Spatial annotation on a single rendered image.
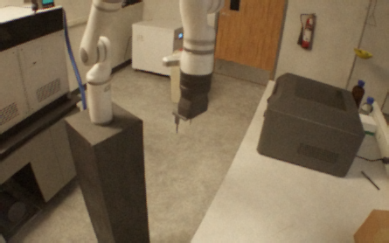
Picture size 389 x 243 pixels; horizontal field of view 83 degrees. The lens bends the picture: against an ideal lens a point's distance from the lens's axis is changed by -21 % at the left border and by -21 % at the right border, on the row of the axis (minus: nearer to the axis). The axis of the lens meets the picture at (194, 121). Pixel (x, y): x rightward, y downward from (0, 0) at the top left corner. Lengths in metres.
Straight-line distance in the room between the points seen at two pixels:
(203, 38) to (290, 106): 0.68
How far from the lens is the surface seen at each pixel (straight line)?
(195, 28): 0.58
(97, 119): 1.06
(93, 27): 0.88
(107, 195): 1.16
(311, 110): 1.19
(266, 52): 4.22
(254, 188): 1.13
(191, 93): 0.63
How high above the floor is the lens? 1.68
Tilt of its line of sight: 32 degrees down
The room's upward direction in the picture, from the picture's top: 5 degrees clockwise
